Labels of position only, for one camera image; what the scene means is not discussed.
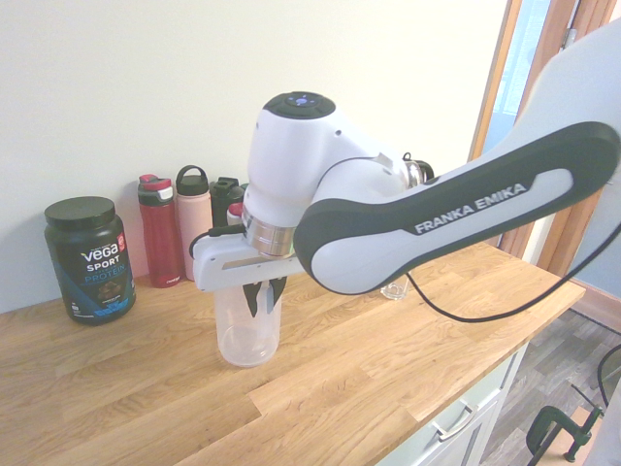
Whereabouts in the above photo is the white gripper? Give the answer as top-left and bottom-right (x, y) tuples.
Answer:
(192, 232), (306, 320)

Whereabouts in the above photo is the clear pitcher blue lid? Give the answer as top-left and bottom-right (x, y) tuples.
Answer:
(214, 279), (283, 369)

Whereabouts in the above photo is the red water bottle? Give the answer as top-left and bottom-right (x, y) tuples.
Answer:
(137, 173), (186, 288)

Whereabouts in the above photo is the black shaker bottle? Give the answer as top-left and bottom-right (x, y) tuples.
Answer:
(209, 177), (249, 232)

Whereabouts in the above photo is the pink bottle black lid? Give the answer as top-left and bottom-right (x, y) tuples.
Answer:
(175, 164), (218, 283)

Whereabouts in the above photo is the clear drinking glass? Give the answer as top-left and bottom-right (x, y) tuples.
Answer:
(379, 279), (413, 301)

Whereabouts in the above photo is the black Vega protein tub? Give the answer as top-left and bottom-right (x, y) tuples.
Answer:
(43, 196), (138, 327)

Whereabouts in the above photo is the steel electric kettle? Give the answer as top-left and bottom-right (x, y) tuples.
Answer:
(401, 151), (437, 188)

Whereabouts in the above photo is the white drawer cabinet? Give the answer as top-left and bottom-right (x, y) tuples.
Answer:
(376, 339), (533, 466)

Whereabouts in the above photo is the green clamp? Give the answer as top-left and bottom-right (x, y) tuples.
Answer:
(526, 385), (605, 462)

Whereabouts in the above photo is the wooden robot mounting board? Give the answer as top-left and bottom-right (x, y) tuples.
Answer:
(533, 407), (603, 466)

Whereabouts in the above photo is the grey blue door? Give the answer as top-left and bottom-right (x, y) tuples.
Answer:
(576, 183), (621, 292)

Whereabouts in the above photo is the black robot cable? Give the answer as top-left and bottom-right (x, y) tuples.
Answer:
(188, 179), (621, 323)

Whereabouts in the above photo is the metal drawer handle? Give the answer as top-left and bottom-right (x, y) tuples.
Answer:
(431, 400), (479, 443)

